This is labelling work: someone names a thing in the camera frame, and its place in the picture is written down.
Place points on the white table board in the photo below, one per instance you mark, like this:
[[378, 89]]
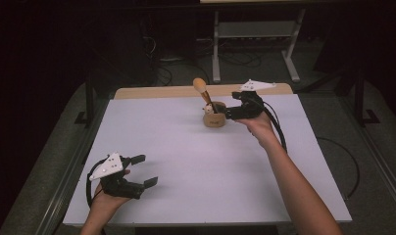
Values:
[[186, 163]]

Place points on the grey metal rail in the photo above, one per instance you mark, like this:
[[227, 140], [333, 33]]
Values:
[[379, 156], [72, 169]]

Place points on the wooden table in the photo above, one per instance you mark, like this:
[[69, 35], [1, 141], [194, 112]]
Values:
[[160, 91]]

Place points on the black metal stand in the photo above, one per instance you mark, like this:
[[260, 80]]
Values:
[[89, 104], [360, 98]]

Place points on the grey metal desk frame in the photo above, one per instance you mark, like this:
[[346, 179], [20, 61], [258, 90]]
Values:
[[256, 29]]

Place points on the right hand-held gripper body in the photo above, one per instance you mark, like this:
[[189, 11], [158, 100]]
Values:
[[251, 104]]

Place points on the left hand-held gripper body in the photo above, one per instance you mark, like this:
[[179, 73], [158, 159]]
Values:
[[108, 166]]

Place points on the wooden brush holder with figurine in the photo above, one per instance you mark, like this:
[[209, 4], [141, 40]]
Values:
[[214, 122]]

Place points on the person's left hand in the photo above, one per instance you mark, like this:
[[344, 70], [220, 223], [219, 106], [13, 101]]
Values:
[[104, 203]]

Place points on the person's right hand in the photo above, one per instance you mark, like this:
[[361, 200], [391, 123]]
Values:
[[261, 129]]

